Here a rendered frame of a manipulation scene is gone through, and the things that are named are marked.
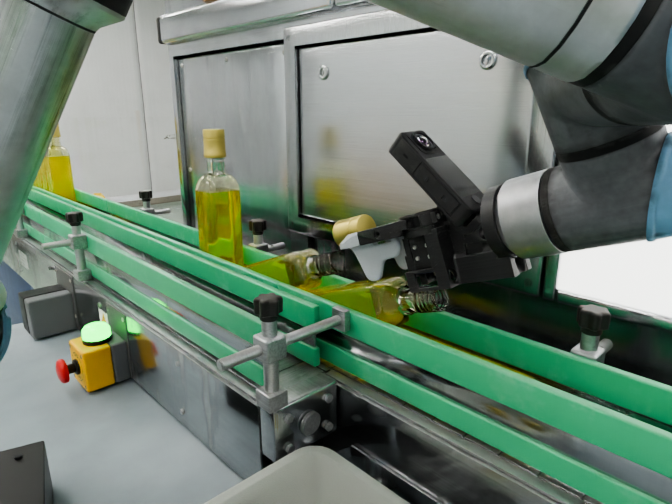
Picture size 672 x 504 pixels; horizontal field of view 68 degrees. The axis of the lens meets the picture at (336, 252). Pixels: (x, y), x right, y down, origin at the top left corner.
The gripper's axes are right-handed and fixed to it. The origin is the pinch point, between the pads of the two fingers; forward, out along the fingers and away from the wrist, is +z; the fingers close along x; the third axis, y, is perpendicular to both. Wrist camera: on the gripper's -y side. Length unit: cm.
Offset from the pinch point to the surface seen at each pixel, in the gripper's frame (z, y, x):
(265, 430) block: 5.7, 17.9, -16.1
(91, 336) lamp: 44.2, 4.8, -19.5
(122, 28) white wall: 516, -300, 240
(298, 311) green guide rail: 6.9, 7.1, -6.6
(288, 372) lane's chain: 8.6, 14.0, -9.2
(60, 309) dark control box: 70, -1, -16
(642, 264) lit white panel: -26.4, 9.9, 11.0
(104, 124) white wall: 554, -199, 204
